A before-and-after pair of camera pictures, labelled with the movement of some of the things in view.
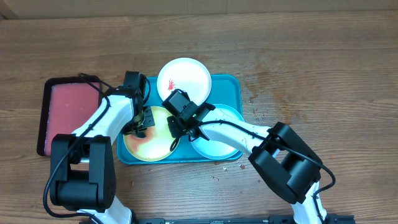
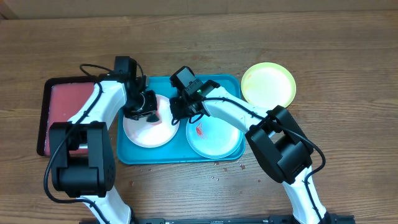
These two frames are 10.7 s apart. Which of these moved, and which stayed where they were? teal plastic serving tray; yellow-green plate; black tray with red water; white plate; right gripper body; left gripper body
Moved: left gripper body; right gripper body; white plate; yellow-green plate
Stayed: teal plastic serving tray; black tray with red water
